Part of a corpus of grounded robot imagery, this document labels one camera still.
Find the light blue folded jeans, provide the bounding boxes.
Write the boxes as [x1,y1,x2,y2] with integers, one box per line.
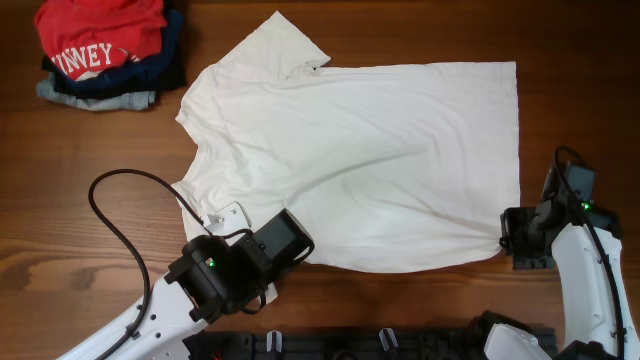
[36,73,157,112]

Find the red folded printed t-shirt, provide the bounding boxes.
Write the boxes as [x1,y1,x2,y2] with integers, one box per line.
[34,0,167,81]

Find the navy blue folded garment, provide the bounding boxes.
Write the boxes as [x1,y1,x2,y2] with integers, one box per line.
[58,8,186,92]

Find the white t-shirt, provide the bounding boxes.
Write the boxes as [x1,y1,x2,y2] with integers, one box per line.
[177,13,520,273]

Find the black folded garment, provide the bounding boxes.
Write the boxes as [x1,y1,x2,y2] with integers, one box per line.
[40,0,189,101]

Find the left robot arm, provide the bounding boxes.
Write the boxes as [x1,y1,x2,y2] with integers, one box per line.
[62,209,315,359]

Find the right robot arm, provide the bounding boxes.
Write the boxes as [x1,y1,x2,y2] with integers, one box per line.
[500,161,639,360]

